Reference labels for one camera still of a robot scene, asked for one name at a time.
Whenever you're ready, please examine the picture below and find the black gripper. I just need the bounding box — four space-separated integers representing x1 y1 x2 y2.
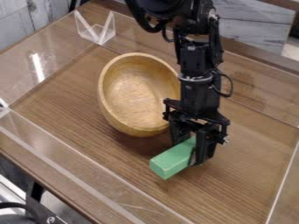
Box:
163 75 232 166

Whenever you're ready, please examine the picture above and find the green rectangular block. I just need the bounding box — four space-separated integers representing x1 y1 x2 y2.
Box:
150 137 197 179

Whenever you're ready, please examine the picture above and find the brown wooden bowl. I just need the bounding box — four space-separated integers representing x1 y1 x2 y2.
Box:
98 52 181 137

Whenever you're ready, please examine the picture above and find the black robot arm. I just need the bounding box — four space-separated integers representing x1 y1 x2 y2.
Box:
125 0 233 165

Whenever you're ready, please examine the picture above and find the clear acrylic tray wall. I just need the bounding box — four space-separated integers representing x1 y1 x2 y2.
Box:
0 4 299 224

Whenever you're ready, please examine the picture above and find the clear acrylic corner bracket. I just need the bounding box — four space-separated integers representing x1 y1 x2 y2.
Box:
74 10 117 46

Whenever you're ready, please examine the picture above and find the black table leg bracket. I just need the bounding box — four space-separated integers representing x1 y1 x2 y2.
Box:
26 182 69 224

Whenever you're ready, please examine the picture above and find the black cable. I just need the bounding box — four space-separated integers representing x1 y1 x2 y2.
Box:
0 200 37 224

